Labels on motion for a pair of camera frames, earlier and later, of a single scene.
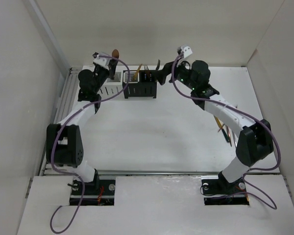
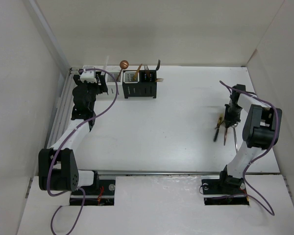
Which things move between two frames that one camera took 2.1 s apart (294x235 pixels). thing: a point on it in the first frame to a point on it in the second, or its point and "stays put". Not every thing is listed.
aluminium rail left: [65, 105] stays put
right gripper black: [164, 72] to [230, 120]
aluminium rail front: [159, 172] stays put
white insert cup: [132, 76] stays put
